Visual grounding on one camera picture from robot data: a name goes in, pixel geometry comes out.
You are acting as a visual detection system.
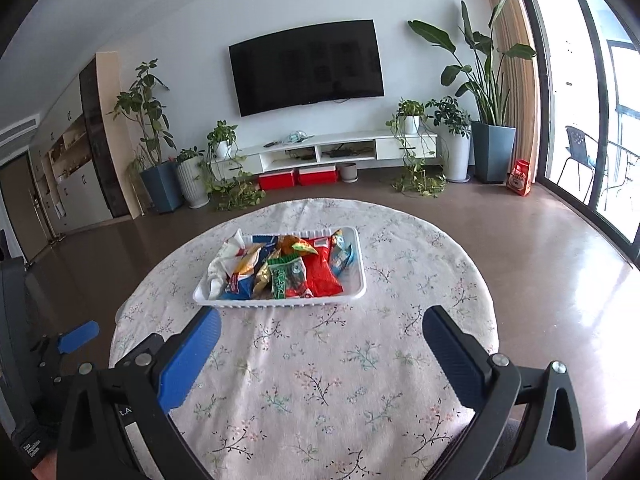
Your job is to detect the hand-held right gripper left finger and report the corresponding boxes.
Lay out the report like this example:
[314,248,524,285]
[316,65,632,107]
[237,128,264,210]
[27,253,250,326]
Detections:
[56,306,222,480]

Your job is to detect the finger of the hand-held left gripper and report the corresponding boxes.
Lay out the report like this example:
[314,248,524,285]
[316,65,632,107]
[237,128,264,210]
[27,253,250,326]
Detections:
[34,321,100,377]

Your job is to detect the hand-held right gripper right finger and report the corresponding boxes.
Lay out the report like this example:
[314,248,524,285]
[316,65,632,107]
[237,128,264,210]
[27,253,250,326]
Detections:
[422,305,591,480]

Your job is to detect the white snack packet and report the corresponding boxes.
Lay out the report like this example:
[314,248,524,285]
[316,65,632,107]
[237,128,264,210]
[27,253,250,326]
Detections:
[206,229,261,302]

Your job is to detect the gold snack packet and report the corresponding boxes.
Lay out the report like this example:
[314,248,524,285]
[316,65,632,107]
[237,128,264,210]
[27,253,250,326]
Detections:
[253,259,275,297]

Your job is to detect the white ribbed plastic tray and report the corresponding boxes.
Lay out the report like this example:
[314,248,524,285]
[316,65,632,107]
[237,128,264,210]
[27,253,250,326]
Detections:
[193,225,367,307]

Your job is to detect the green snack packet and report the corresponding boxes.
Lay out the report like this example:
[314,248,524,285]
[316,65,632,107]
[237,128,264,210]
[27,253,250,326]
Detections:
[266,254,307,300]

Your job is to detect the blue chips packet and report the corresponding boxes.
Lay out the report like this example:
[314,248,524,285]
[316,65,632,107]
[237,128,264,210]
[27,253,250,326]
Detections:
[329,229,355,277]

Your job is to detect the orange snack packet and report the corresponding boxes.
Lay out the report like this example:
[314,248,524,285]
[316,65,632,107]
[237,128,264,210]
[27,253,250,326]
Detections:
[276,234,317,258]

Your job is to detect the large red snack packet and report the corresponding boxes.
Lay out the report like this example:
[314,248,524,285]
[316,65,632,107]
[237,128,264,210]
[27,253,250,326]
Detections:
[301,236,345,297]

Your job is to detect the round floral tablecloth table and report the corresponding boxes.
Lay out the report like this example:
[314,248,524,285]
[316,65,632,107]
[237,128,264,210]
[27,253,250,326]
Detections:
[109,199,498,480]

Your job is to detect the brown entrance door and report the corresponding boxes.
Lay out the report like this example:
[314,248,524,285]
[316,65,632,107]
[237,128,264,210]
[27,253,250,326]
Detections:
[0,152,51,261]

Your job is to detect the leafy tree in blue pot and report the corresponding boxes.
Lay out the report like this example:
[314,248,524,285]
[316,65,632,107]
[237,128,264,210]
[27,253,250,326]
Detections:
[112,59,183,213]

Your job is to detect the plant in white ribbed pot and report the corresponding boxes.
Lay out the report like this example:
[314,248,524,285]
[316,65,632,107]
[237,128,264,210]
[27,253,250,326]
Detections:
[175,147,211,209]

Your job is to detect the red paper bag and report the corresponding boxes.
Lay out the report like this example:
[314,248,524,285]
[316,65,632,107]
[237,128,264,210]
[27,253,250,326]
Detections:
[506,159,532,197]

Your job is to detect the bushy plant in tall white pot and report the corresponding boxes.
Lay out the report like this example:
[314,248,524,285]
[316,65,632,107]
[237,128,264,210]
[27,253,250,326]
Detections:
[427,96,473,183]

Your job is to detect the broad-leaf plant in grey-blue pot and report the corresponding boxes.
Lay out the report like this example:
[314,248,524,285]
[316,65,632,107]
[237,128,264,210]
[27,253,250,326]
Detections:
[407,0,538,184]

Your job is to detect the trailing pothos in white pot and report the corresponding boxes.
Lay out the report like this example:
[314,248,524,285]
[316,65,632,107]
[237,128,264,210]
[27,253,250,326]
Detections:
[385,99,448,197]
[202,120,266,211]

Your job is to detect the white television cabinet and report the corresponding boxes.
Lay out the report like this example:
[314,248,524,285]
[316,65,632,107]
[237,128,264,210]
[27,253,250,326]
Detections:
[212,130,438,173]

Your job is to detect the black balcony chair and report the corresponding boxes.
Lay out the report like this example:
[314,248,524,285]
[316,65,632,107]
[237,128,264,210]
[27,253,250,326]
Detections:
[555,125,606,191]

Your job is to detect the beige curtain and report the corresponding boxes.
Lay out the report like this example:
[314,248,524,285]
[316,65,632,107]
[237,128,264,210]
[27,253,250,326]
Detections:
[482,0,543,181]

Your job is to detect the glass sliding door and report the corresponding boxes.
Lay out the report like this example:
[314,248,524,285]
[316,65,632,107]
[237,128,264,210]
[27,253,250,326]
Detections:
[515,0,640,266]

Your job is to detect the white wall cupboard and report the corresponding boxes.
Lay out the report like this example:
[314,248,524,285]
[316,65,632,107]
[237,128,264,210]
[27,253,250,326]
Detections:
[30,80,113,236]

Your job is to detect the wall-mounted black television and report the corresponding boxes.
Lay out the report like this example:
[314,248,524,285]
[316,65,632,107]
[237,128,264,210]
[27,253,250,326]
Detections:
[229,19,386,118]

